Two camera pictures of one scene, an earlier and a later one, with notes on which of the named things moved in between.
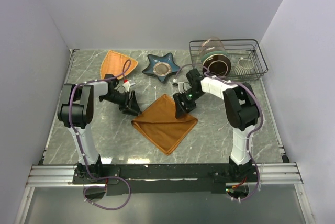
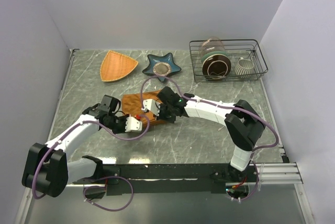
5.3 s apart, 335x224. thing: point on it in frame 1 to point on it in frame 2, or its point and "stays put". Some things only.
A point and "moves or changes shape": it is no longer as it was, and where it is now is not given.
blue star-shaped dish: x=160 y=67 stays put
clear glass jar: x=212 y=44 stays put
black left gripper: x=130 y=106 to x=123 y=129
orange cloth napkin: x=158 y=123 moves or changes shape
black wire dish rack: x=237 y=59 stays put
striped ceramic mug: x=244 y=67 stays put
